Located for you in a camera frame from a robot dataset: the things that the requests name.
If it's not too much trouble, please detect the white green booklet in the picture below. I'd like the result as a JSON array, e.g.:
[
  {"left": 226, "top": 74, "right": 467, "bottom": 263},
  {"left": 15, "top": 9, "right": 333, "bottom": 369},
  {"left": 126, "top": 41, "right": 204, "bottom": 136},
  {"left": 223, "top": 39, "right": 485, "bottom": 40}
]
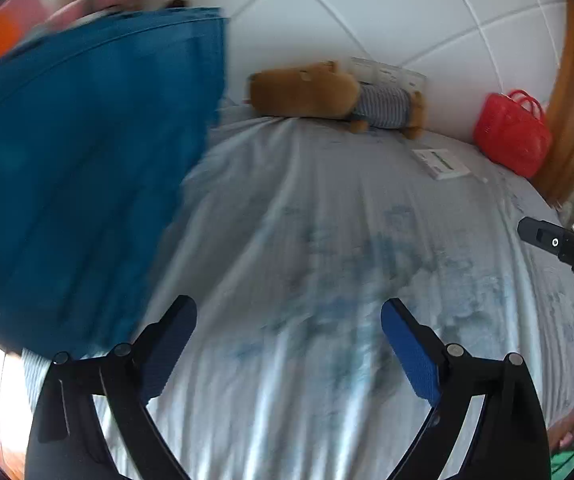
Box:
[{"left": 412, "top": 148, "right": 471, "bottom": 181}]

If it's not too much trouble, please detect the red plastic toy case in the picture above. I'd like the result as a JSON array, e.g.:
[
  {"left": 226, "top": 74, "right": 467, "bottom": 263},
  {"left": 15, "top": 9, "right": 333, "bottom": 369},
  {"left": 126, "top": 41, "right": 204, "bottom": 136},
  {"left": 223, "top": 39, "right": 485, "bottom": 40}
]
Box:
[{"left": 473, "top": 90, "right": 552, "bottom": 179}]

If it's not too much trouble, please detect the grey bed sheet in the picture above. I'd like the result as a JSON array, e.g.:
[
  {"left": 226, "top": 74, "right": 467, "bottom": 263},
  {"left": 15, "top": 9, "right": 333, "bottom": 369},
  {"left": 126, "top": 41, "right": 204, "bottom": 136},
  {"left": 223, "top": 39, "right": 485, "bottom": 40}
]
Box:
[{"left": 146, "top": 106, "right": 574, "bottom": 479}]

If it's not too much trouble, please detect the brown striped-shirt plush animal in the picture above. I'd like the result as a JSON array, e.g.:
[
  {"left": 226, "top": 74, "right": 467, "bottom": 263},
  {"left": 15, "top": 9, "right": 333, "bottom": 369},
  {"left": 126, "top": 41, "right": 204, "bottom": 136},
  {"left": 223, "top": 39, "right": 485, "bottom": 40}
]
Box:
[{"left": 248, "top": 61, "right": 426, "bottom": 139}]

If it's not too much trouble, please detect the blue plastic crate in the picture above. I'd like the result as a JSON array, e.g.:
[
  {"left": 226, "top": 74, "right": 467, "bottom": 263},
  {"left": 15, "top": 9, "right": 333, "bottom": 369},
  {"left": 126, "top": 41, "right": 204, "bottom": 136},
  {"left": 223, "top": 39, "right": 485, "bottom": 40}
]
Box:
[{"left": 0, "top": 8, "right": 226, "bottom": 357}]

